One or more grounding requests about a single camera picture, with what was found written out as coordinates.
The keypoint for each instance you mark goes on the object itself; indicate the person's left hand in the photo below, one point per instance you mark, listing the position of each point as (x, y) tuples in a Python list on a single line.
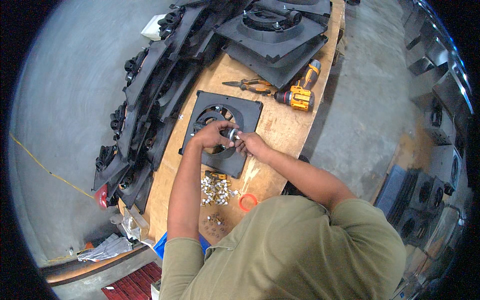
[(208, 135)]

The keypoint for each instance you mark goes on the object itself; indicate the person's right hand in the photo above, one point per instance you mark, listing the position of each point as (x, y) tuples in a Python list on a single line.
[(255, 144)]

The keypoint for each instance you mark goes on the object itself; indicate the person's right fingers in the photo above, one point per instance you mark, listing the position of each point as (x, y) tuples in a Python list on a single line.
[(242, 144)]

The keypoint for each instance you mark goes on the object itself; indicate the person's left fingers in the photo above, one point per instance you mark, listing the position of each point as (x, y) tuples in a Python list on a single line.
[(225, 125)]

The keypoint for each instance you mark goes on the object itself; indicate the orange black pliers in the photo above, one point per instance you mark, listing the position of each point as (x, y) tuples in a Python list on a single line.
[(252, 87)]

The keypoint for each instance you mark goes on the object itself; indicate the long stack of black fan frames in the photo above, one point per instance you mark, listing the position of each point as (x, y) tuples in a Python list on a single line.
[(150, 93)]

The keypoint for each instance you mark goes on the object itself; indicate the pile of small dark screws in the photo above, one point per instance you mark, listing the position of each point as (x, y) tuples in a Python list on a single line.
[(214, 223)]

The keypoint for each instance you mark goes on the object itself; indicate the short stack of black fan frames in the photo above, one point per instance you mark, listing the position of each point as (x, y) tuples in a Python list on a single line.
[(273, 41)]

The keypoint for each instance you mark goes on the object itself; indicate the person's body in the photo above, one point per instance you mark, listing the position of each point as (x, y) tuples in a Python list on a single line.
[(285, 255)]

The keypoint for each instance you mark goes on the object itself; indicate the white box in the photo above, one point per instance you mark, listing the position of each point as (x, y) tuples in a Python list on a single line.
[(153, 28)]

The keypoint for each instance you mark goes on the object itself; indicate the blue plastic container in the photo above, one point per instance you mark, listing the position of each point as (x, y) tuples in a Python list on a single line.
[(160, 245)]

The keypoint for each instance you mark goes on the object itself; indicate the clear plastic bags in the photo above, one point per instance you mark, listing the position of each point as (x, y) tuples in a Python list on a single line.
[(131, 225)]

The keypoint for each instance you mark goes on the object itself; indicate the red plastic part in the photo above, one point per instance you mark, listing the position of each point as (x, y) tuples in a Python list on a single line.
[(101, 195)]

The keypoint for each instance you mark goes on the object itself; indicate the crumpled white wrapper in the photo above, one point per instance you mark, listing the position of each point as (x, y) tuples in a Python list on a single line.
[(107, 247)]

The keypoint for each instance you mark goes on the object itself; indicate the red crate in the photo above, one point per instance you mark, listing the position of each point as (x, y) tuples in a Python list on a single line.
[(133, 283)]

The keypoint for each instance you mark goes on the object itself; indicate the rack of black fan units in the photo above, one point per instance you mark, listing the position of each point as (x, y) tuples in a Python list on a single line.
[(431, 150)]

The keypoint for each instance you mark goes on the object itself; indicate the black square fan frame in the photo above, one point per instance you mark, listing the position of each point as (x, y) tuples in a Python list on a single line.
[(247, 112)]

